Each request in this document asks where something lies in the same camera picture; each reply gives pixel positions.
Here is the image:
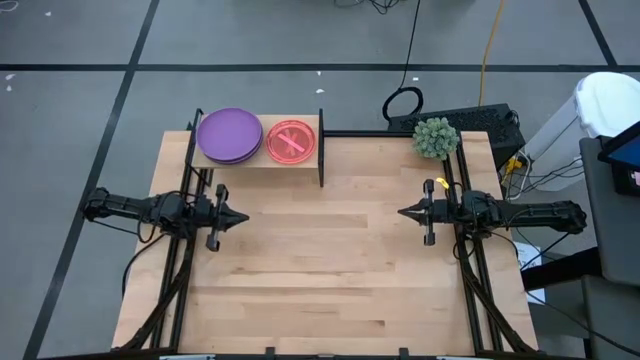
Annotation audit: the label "black cable bundle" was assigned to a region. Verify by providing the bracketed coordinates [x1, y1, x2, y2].
[334, 0, 401, 15]

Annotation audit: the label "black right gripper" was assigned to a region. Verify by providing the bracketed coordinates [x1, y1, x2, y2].
[397, 178, 461, 246]

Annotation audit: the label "black tablet screen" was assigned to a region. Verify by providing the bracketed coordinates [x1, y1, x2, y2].
[597, 121, 640, 197]

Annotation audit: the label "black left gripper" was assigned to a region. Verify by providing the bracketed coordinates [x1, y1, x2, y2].
[194, 183, 250, 252]

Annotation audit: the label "purple round plate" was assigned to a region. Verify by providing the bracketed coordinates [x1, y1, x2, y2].
[199, 142, 265, 166]
[196, 107, 264, 162]

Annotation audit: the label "black metal frame rails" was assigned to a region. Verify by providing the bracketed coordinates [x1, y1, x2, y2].
[119, 108, 214, 351]
[442, 130, 539, 354]

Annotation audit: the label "yellow cable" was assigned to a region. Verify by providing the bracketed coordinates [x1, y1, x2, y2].
[477, 0, 509, 107]

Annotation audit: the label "white paper sheet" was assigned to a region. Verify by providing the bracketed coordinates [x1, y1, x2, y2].
[514, 241, 547, 305]

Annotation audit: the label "wooden shelf black metal legs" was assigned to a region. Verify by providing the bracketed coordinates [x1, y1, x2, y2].
[185, 108, 326, 189]

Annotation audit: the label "green artificial potted plant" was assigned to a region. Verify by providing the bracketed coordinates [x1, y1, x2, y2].
[412, 116, 460, 161]

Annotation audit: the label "grey cabinet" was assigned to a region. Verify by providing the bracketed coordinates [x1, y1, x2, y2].
[582, 274, 640, 360]

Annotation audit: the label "white trash bin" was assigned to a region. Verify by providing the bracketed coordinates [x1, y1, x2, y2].
[522, 71, 640, 192]

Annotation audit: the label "black desk foot bar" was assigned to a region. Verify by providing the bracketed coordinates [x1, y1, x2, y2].
[519, 247, 601, 292]

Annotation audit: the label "grey desk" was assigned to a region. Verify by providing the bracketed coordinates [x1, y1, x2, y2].
[579, 134, 640, 287]

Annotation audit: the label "black perforated computer case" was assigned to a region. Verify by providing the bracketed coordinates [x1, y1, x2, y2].
[387, 103, 527, 170]

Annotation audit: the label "black metal frame crossbar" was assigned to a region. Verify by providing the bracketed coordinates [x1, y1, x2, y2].
[323, 129, 417, 139]

